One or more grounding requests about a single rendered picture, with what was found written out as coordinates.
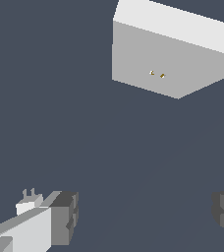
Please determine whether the white two-prong charger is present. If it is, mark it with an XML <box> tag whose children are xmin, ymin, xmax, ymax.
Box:
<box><xmin>15</xmin><ymin>187</ymin><xmax>44</xmax><ymax>217</ymax></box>

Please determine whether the white wall socket block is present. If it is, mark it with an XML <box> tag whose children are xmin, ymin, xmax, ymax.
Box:
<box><xmin>111</xmin><ymin>0</ymin><xmax>224</xmax><ymax>100</ymax></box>

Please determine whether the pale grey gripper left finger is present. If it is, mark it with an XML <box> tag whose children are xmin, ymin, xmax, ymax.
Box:
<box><xmin>0</xmin><ymin>190</ymin><xmax>80</xmax><ymax>252</ymax></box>

